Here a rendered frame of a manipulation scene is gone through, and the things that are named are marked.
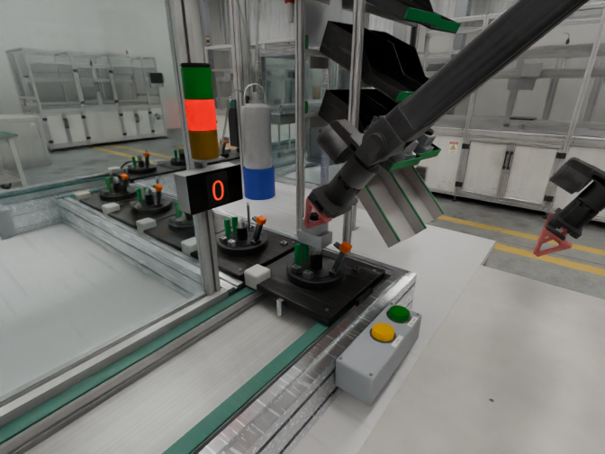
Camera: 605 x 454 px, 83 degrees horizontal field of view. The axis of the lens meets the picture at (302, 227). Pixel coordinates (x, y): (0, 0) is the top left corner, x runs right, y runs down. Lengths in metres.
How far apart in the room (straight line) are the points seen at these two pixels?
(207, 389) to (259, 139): 1.21
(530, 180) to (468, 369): 3.93
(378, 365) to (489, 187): 4.19
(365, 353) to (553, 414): 0.34
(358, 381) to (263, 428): 0.17
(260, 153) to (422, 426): 1.29
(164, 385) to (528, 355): 0.72
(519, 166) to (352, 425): 4.16
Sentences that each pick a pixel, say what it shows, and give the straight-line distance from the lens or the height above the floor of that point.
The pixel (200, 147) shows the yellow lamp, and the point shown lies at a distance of 0.64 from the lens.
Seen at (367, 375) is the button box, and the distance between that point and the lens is 0.60.
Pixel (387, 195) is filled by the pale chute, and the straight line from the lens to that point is 1.03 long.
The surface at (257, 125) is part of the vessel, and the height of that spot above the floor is 1.21.
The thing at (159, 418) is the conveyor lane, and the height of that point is 0.92.
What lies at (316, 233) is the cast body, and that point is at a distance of 0.74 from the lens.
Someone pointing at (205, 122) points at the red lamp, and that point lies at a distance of 0.63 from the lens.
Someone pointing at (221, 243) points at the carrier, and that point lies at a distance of 0.94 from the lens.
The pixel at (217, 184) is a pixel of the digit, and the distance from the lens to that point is 0.65.
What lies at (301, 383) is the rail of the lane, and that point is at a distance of 0.58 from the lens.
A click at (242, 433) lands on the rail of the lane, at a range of 0.54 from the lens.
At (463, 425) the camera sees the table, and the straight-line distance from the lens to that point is 0.71.
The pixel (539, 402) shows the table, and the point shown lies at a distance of 0.81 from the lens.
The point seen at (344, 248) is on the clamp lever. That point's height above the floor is 1.07.
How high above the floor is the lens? 1.38
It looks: 23 degrees down
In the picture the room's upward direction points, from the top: straight up
